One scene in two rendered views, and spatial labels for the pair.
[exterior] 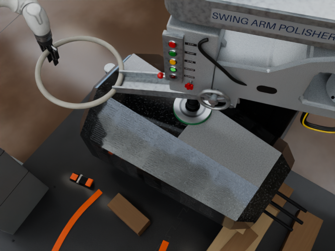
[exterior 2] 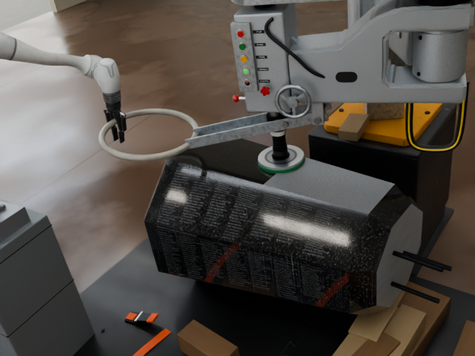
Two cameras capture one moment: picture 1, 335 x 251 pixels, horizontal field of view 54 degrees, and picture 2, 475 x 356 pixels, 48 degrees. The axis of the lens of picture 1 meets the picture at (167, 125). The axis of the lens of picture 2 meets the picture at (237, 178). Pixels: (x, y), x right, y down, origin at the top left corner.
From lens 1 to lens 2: 1.25 m
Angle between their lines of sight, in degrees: 30
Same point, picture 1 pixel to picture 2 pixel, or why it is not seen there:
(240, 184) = (345, 217)
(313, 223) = not seen: outside the picture
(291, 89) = (370, 67)
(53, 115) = (108, 255)
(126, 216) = (204, 345)
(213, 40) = (278, 19)
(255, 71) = (328, 53)
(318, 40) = not seen: outside the picture
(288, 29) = not seen: outside the picture
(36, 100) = (88, 242)
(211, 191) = (312, 239)
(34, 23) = (105, 75)
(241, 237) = (374, 345)
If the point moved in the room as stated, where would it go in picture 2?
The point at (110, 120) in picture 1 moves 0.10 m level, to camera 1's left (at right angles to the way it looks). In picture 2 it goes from (183, 190) to (162, 193)
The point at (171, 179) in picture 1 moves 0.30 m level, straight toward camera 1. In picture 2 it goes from (259, 240) to (265, 289)
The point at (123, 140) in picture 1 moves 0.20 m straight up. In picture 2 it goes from (198, 209) to (191, 173)
